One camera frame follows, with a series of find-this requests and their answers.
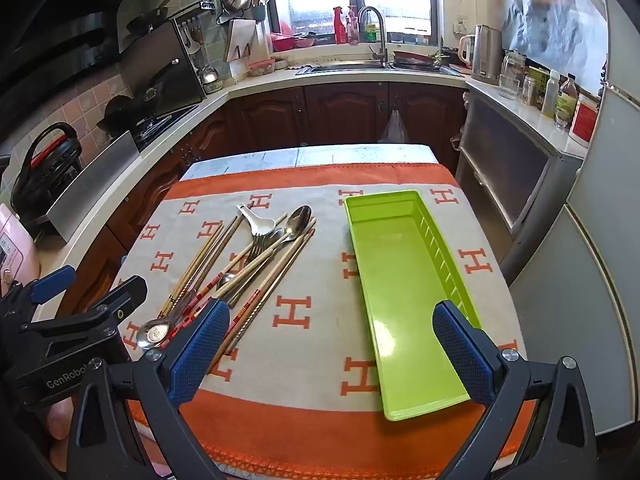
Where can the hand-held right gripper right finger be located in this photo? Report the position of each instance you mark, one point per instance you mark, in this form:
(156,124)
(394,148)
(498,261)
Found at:
(460,355)

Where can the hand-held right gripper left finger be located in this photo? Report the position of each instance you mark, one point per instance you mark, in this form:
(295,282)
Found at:
(200,350)

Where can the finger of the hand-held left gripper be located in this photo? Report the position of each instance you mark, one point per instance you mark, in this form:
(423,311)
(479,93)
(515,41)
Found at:
(122,300)
(52,282)

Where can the green plastic utensil tray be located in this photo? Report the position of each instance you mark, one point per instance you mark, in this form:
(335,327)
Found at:
(400,285)

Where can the metal fork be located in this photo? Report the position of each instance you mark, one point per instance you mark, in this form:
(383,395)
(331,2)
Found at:
(260,247)

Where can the white ceramic spoon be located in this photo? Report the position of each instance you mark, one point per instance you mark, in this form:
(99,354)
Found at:
(261,225)

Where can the large metal spoon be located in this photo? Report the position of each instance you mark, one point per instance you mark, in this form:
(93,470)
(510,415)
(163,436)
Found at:
(298,219)

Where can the pink rice cooker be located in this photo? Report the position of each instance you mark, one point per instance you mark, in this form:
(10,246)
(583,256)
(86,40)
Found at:
(15,250)

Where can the steel splash guard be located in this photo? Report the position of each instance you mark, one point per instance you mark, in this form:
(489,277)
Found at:
(95,185)

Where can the black electric pressure cooker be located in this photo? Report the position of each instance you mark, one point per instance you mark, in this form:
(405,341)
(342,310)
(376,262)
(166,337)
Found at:
(47,170)

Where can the orange beige printed blanket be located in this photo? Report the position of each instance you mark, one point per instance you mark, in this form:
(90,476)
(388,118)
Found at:
(320,340)

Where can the grey refrigerator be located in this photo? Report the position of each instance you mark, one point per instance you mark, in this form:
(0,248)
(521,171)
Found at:
(590,260)

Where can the gas stove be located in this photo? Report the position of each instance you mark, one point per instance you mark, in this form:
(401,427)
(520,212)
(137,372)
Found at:
(165,127)

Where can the black wok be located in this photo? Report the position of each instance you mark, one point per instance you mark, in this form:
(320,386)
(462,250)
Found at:
(125,112)

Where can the grey steel appliance cabinet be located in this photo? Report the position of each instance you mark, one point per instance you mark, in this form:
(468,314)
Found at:
(505,160)

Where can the white plastic bag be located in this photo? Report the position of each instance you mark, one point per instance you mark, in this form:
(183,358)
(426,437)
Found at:
(394,130)

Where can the steel teapot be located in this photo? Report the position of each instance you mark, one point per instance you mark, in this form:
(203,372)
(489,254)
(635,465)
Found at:
(210,80)

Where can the black range hood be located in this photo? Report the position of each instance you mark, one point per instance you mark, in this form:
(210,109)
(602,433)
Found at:
(60,20)

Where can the red label jar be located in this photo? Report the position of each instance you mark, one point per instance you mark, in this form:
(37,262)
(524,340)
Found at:
(585,120)

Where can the clear bottle green label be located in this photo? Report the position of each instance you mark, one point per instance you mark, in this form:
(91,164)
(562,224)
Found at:
(566,105)

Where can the white plastic bottle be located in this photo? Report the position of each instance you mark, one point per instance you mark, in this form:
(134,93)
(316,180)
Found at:
(550,95)

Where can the glass jar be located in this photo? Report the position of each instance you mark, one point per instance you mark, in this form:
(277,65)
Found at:
(511,75)

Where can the wooden cutting board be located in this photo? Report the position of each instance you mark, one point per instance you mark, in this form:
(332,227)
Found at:
(245,40)

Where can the stack of dishes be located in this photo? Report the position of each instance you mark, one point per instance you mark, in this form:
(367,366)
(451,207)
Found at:
(415,57)

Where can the steel electric kettle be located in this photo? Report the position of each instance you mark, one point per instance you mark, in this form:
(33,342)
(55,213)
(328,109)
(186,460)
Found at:
(486,55)

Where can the white electric kettle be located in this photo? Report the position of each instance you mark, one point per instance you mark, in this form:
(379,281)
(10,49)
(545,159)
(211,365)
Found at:
(466,51)

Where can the pink plastic basin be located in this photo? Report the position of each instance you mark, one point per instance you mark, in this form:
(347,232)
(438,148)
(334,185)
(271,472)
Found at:
(292,41)

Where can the steel kitchen sink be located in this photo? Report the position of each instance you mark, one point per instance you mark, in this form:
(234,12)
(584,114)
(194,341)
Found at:
(345,66)

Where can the steel faucet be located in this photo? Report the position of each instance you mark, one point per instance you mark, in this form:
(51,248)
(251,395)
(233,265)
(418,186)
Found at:
(382,30)

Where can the green dish soap bottle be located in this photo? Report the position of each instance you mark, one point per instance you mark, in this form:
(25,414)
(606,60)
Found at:
(371,30)

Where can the pink bottle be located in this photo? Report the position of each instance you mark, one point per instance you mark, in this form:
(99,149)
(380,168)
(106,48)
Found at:
(353,30)

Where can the red spray bottle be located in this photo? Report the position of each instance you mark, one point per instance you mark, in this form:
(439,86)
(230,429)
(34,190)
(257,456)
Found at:
(340,27)

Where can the plastic wall covering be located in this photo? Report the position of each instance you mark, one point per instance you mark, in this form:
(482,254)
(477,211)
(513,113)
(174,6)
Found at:
(555,20)

